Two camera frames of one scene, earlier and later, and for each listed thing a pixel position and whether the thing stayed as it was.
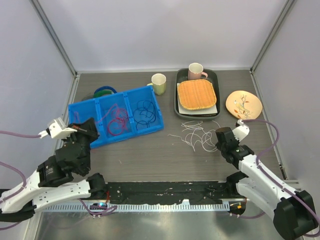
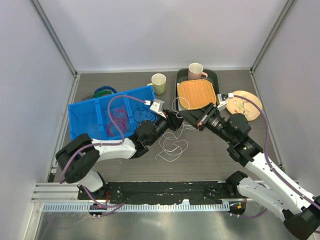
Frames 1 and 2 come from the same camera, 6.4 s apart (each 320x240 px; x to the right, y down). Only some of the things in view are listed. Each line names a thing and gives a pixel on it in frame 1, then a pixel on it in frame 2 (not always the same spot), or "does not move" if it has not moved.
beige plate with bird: [243, 104] does not move
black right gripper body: [219, 146] to [210, 119]
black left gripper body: [76, 136] to [161, 126]
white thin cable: [194, 133] to [173, 145]
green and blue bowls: [103, 90] does not move
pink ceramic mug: [195, 71] does not move
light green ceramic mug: [158, 82] does not move
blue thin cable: [145, 112] does not move
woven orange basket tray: [194, 94] does not move
